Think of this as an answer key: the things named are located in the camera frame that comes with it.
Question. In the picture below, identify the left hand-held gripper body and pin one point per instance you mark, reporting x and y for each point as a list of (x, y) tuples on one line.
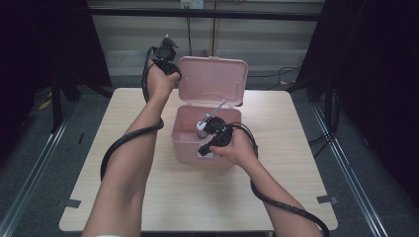
[(165, 54)]

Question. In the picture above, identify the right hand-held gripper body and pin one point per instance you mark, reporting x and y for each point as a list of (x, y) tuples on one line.
[(222, 135)]

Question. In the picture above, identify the small white-capped bottle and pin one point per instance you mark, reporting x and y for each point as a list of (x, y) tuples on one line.
[(201, 125)]

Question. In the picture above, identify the pink storage box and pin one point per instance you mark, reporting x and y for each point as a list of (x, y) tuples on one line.
[(210, 79)]

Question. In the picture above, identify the person's left hand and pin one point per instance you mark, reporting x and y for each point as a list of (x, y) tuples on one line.
[(159, 85)]

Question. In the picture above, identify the person's right hand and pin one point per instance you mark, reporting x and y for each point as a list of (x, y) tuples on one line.
[(240, 149)]

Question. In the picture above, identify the black horizontal bar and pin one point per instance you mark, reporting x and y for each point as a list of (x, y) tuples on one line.
[(204, 14)]

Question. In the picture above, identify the black metal stand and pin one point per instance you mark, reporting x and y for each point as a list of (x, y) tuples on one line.
[(56, 105)]

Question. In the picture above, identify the grey tape strip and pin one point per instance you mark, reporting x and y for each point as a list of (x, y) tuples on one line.
[(72, 203), (326, 199)]

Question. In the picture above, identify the dark curtain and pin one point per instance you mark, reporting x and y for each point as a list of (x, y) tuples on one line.
[(42, 42), (378, 82)]

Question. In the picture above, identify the yellow floor tape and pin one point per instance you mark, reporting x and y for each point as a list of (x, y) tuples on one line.
[(45, 104)]

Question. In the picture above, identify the white wall socket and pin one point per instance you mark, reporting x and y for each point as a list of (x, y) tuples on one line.
[(191, 4)]

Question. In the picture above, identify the metal floor rail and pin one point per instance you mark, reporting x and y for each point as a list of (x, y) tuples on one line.
[(349, 171), (29, 184)]

